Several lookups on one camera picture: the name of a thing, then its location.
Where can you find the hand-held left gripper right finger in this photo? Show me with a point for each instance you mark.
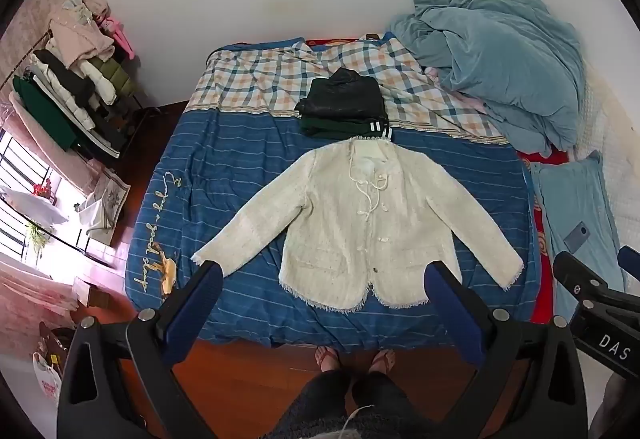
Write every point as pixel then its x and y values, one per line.
pixel 451 311

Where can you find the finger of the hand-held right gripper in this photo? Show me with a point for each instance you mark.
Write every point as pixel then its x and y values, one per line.
pixel 631 258
pixel 580 271

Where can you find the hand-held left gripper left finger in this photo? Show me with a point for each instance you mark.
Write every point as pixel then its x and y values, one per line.
pixel 196 311

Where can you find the cream tweed jacket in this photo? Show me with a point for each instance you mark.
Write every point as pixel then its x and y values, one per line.
pixel 350 224

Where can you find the person's right forearm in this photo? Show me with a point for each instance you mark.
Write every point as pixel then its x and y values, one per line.
pixel 617 411

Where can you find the rack of hanging clothes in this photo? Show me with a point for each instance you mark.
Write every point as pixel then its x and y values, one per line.
pixel 70 79

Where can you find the grey phone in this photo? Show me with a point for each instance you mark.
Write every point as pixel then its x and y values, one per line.
pixel 576 237

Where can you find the red patterned sheet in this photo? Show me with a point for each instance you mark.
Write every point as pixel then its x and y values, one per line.
pixel 542 239

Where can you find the light blue pillow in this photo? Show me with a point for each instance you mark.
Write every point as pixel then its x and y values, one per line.
pixel 575 204

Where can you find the person's right foot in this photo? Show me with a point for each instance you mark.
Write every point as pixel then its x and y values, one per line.
pixel 382 361

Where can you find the person's foot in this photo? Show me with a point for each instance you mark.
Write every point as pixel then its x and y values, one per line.
pixel 327 359
pixel 382 361

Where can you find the person's right leg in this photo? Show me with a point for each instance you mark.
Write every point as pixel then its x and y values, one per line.
pixel 387 406

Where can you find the person's leg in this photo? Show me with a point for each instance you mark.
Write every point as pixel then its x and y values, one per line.
pixel 315 406
pixel 387 406

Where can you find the white textured blanket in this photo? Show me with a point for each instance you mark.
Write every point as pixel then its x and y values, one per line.
pixel 612 129

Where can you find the person's left foot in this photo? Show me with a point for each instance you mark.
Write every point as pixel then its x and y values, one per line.
pixel 327 359

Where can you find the beige printed bag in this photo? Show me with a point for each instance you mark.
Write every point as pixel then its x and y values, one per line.
pixel 102 204

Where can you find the blue striped bed sheet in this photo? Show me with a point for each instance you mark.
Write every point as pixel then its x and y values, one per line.
pixel 230 169

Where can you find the person's left leg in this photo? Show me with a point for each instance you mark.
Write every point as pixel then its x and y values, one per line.
pixel 315 406

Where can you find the white plastic bag red print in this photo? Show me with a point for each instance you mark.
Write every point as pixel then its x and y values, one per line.
pixel 46 376

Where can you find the red flowers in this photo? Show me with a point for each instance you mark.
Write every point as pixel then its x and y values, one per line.
pixel 42 189

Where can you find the window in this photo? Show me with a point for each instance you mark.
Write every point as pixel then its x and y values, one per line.
pixel 25 199

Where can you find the green folded garment white stripes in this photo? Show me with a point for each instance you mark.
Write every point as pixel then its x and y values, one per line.
pixel 345 129

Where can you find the light blue duvet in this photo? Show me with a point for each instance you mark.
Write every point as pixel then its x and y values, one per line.
pixel 505 64

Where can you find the black folded garment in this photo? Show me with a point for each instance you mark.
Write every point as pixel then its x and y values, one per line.
pixel 345 94

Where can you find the plaid blanket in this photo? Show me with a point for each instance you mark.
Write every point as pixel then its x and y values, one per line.
pixel 265 79

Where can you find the pink hangers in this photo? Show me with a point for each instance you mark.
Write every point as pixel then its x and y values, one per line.
pixel 120 35

